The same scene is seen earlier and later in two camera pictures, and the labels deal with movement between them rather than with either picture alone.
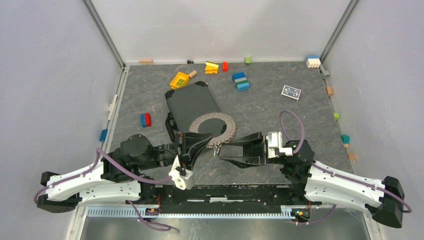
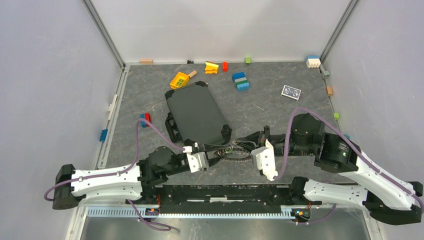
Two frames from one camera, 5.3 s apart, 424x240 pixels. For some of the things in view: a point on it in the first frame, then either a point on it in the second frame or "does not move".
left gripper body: x=179 y=144 → x=198 y=149
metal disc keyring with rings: x=225 y=136 → x=236 y=153
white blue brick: x=313 y=61 does not move
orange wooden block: x=329 y=90 does not move
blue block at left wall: x=103 y=134 does not move
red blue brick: x=145 y=120 does not move
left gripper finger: x=194 y=139 → x=211 y=148
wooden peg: x=193 y=73 does not move
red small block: x=225 y=66 does not move
